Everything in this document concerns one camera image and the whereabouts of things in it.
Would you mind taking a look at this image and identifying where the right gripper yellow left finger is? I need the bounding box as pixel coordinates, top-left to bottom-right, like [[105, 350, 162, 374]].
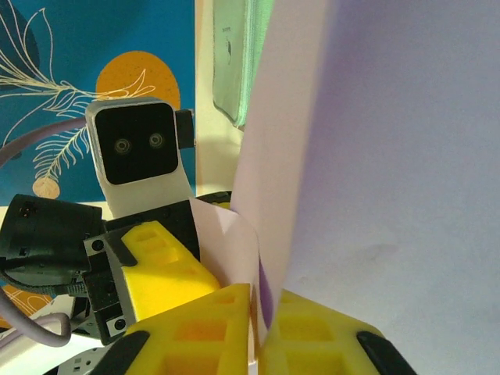
[[97, 283, 252, 375]]

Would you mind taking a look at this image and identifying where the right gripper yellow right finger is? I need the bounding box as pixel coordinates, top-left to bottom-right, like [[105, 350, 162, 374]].
[[259, 288, 419, 375]]

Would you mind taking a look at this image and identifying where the light purple paper sheet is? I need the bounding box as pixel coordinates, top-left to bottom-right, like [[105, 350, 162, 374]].
[[188, 0, 500, 375]]

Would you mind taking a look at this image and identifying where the mint green lidded container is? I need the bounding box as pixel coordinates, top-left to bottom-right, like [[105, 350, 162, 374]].
[[212, 0, 274, 130]]

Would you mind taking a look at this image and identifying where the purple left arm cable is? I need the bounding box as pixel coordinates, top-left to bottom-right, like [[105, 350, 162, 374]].
[[0, 118, 89, 348]]

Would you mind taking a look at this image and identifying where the blue floral wall poster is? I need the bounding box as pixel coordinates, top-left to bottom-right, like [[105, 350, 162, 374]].
[[0, 0, 196, 208]]

